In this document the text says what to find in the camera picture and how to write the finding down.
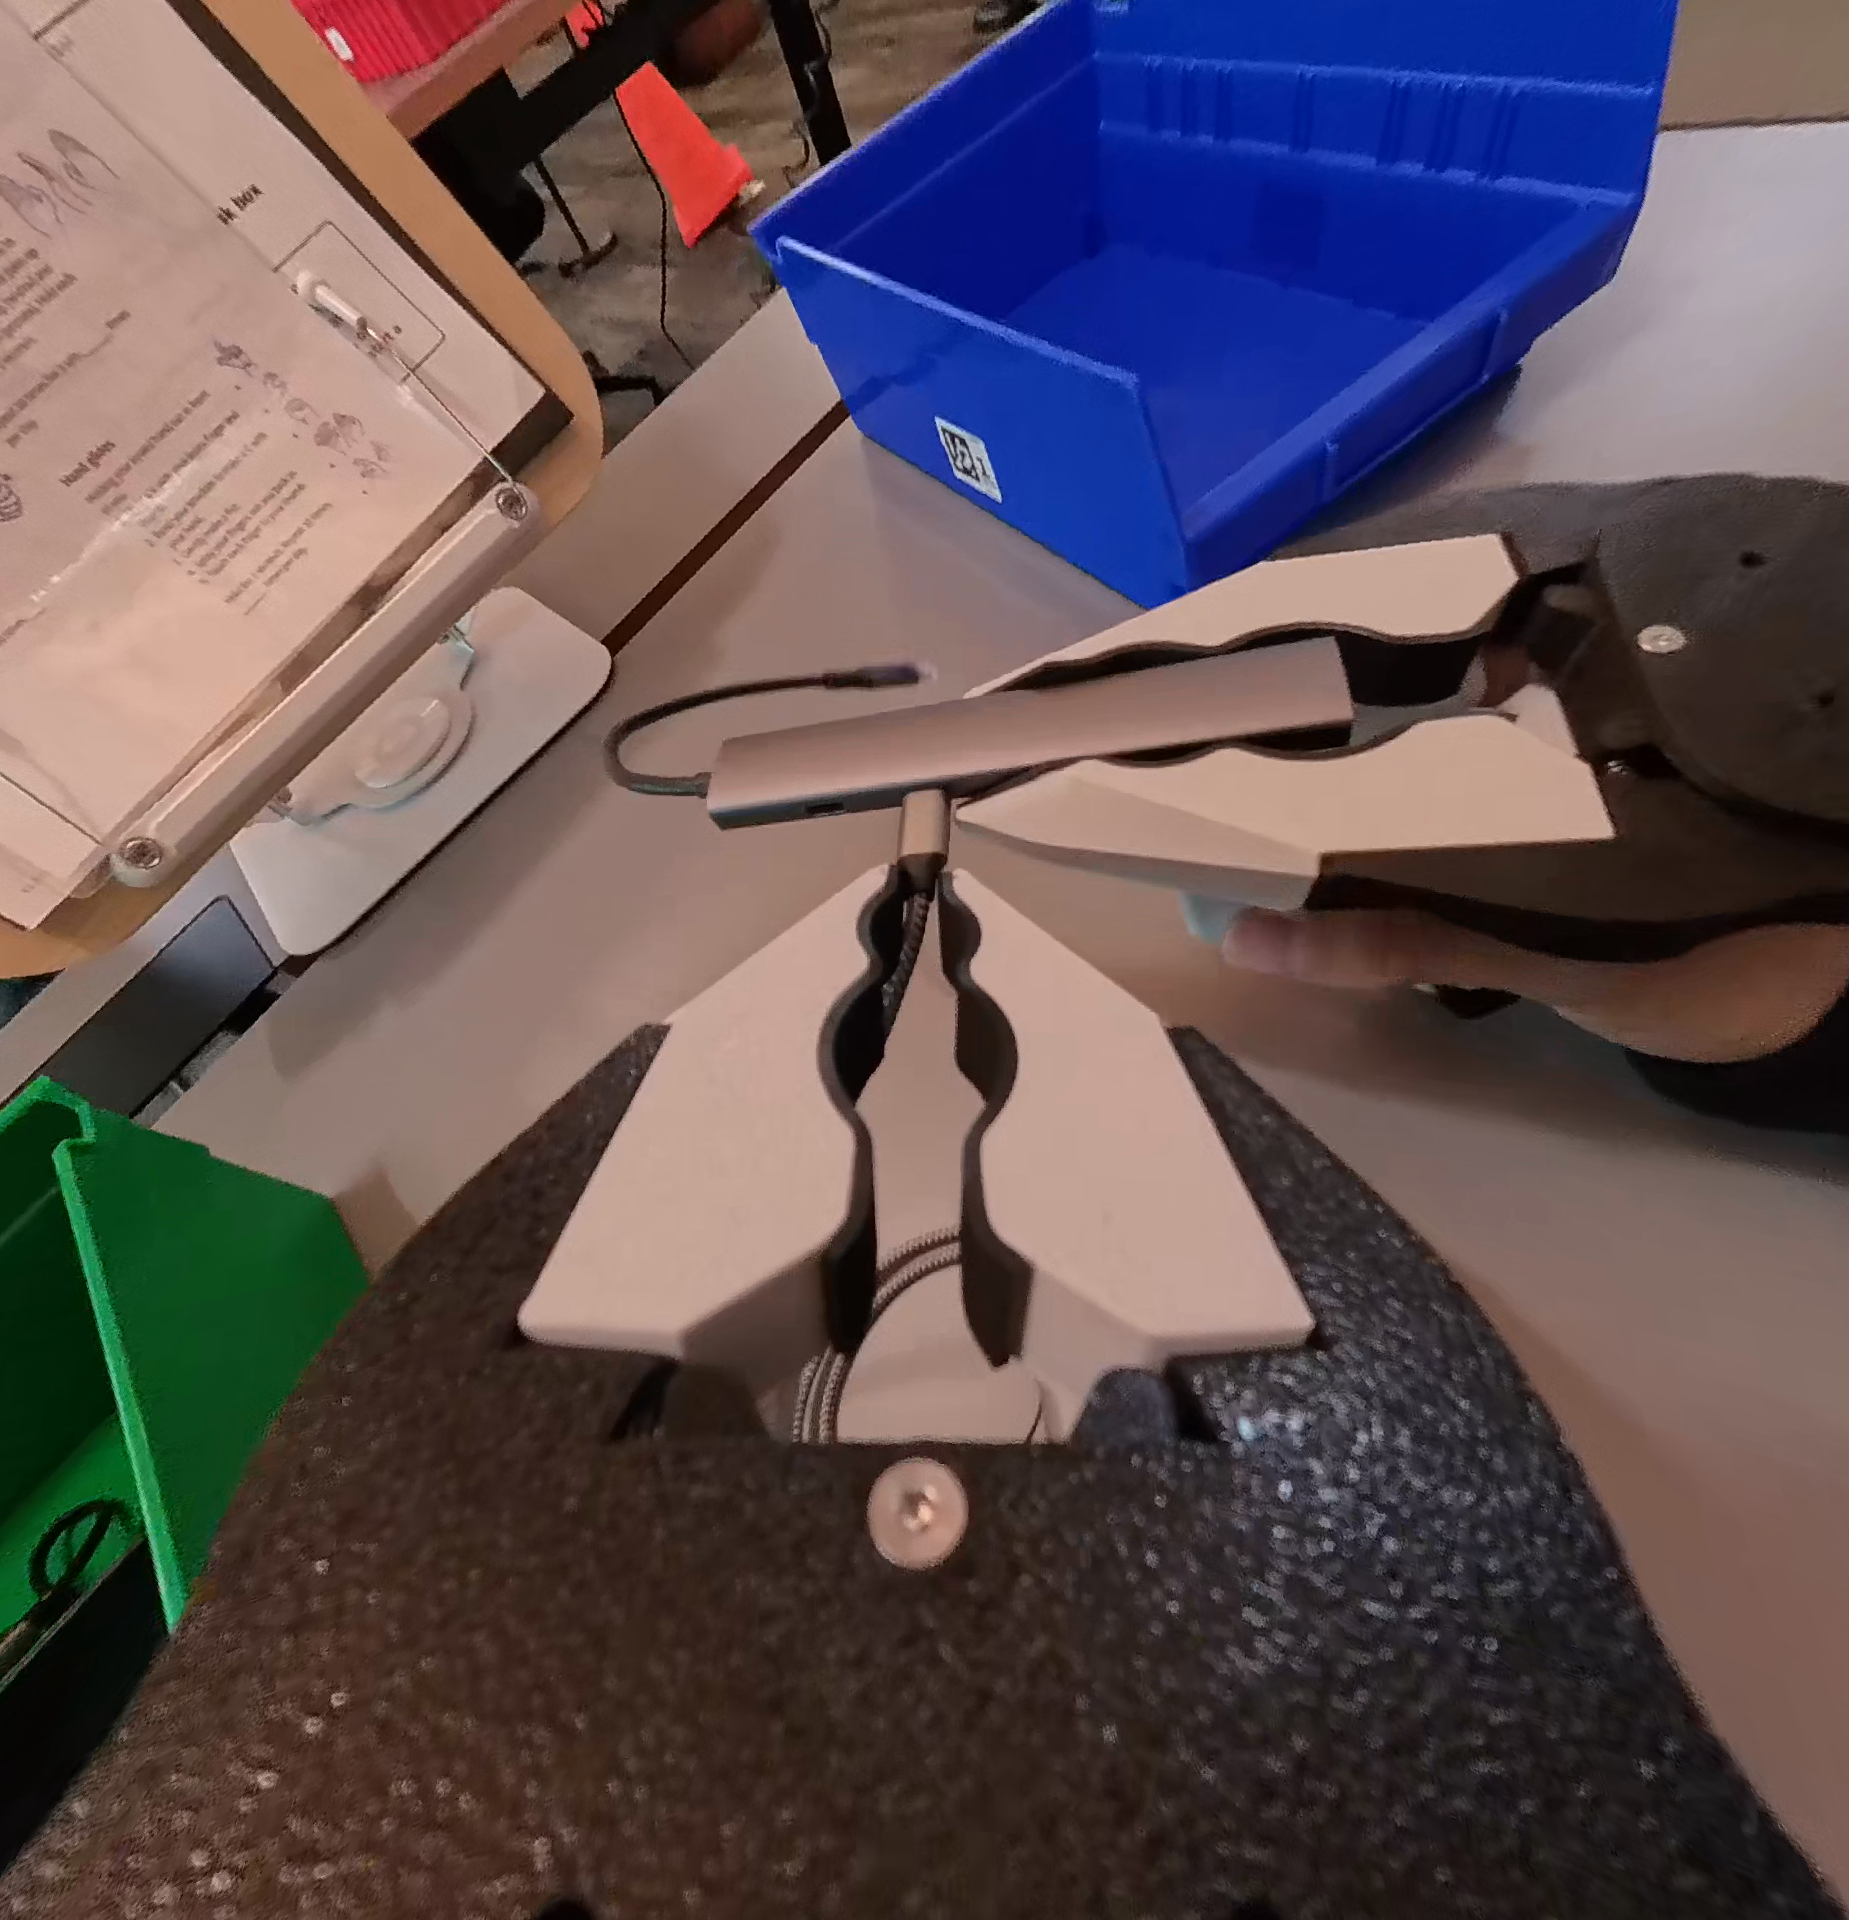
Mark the blue plastic bin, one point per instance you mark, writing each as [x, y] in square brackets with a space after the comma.
[1044, 404]

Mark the black desk slot cover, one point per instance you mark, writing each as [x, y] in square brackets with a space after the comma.
[146, 988]

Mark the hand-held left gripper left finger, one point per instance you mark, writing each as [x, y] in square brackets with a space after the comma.
[683, 1187]

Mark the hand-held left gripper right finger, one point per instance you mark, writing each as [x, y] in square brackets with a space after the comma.
[1148, 1201]

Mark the white instruction sheet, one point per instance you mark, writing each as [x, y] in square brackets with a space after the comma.
[458, 373]

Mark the person's right forearm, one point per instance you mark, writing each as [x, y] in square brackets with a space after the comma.
[1810, 1080]

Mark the instruction sheet on stand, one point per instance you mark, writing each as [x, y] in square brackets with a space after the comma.
[555, 404]

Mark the grey desk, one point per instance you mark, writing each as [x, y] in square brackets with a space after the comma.
[1616, 1276]

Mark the green divided plastic bin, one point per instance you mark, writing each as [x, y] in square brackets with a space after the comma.
[189, 1276]

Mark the person's right hand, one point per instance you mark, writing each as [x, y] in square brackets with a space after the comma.
[1687, 988]

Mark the orange cone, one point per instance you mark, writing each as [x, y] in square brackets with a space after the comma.
[683, 150]

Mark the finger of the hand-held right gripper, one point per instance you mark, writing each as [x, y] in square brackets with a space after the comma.
[1390, 801]
[1390, 592]

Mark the red plastic bin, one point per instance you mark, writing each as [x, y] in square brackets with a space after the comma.
[399, 23]

